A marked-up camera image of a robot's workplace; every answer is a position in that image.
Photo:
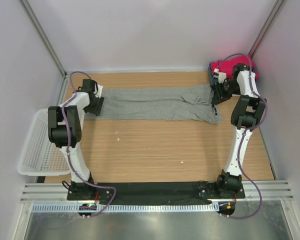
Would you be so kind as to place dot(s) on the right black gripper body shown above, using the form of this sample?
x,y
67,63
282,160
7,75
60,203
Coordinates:
x,y
224,90

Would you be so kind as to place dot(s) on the aluminium rail frame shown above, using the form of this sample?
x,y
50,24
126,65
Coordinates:
x,y
271,190

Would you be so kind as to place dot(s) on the right aluminium corner post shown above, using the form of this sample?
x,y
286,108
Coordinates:
x,y
270,19

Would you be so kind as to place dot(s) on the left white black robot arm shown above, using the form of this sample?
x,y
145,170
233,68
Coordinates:
x,y
65,125

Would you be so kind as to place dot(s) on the white plastic basket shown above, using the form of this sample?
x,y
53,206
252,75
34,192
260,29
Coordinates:
x,y
39,156

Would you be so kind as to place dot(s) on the left aluminium corner post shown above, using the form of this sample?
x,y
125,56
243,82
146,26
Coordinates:
x,y
42,35

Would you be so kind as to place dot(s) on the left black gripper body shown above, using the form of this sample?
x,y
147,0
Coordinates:
x,y
95,107

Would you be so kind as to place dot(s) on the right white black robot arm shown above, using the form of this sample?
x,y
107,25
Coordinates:
x,y
246,116

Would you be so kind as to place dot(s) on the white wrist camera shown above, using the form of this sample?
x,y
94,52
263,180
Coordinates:
x,y
98,90
222,76

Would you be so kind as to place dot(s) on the folded pink t shirt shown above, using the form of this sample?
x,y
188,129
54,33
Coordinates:
x,y
227,65

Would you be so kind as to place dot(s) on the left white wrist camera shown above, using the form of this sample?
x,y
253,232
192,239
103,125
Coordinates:
x,y
98,90

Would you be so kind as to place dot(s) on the slotted cable duct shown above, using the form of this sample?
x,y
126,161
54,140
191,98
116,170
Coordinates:
x,y
140,208

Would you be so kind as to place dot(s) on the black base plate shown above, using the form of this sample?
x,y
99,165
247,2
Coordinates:
x,y
108,196

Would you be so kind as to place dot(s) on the aluminium corner post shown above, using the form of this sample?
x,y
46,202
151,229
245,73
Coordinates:
x,y
270,19
42,35

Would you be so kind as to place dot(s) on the folded blue grey t shirt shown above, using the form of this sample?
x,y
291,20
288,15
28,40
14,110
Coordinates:
x,y
212,79

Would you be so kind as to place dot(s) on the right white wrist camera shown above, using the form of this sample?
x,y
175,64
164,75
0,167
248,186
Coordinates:
x,y
222,76

